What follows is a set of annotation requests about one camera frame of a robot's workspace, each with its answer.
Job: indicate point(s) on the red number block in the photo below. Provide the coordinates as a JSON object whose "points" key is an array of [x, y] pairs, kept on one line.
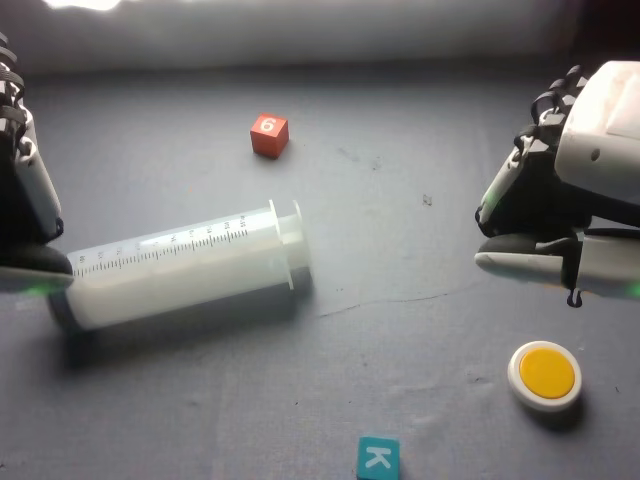
{"points": [[268, 137]]}

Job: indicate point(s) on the teal letter block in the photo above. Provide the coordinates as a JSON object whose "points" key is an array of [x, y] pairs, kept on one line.
{"points": [[377, 460]]}

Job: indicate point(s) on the grey table cloth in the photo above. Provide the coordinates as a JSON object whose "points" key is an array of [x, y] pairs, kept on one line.
{"points": [[350, 375]]}

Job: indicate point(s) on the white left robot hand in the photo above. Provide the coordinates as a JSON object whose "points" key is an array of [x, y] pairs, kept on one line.
{"points": [[25, 200]]}

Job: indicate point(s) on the large translucent plastic syringe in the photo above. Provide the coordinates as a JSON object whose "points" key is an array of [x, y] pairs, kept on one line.
{"points": [[175, 270]]}

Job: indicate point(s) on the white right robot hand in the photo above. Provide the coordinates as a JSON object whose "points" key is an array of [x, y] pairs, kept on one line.
{"points": [[600, 150]]}

